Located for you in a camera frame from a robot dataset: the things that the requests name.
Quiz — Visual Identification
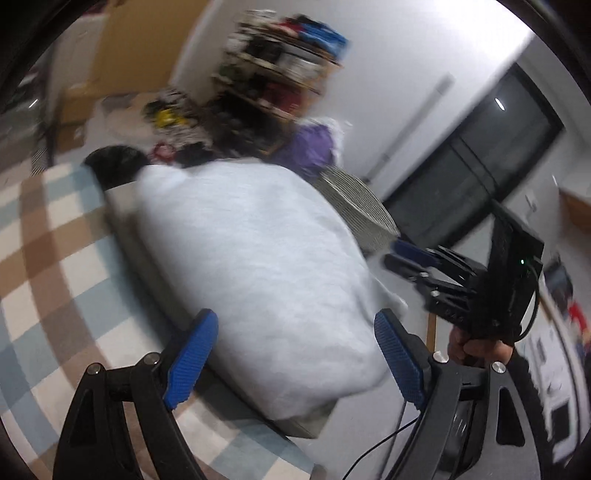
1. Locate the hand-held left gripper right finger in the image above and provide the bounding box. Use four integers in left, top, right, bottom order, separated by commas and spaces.
373, 308, 543, 480

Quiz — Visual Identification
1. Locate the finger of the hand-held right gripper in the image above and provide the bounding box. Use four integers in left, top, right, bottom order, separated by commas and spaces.
382, 254, 462, 291
392, 237, 485, 278

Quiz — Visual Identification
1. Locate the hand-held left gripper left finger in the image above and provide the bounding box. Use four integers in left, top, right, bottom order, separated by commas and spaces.
52, 308, 219, 480

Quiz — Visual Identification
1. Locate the grey sweatshirt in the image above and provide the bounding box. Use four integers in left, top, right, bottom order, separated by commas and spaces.
136, 158, 409, 423

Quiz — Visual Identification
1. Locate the person's right hand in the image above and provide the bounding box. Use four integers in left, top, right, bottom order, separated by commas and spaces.
447, 325, 515, 365

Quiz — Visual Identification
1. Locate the woven laundry basket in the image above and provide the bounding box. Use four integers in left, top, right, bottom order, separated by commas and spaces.
316, 166, 402, 254

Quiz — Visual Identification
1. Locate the dark glass door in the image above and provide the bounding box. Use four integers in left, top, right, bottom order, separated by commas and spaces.
383, 62, 565, 252

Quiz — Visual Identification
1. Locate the purple bag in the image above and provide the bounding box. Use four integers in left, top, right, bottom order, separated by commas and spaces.
272, 117, 345, 181

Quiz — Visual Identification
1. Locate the checked bed blanket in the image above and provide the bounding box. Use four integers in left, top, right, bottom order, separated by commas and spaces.
0, 164, 324, 480

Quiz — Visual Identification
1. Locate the dark round object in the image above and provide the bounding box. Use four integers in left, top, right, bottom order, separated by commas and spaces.
83, 145, 148, 190

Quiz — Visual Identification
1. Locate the wooden shoe rack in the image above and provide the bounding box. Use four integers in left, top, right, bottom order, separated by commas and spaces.
212, 14, 349, 153

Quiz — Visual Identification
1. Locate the floor clutter pile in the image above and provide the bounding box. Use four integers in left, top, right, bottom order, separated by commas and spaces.
143, 90, 218, 167

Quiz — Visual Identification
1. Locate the cardboard box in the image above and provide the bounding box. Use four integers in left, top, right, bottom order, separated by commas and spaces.
58, 83, 100, 151

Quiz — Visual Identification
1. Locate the wooden door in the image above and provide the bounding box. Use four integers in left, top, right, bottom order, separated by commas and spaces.
88, 0, 213, 100

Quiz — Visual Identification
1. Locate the black cable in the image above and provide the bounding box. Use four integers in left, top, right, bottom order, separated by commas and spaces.
342, 399, 423, 480

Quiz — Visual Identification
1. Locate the white wall conduit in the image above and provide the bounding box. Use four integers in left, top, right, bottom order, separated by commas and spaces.
369, 74, 455, 181

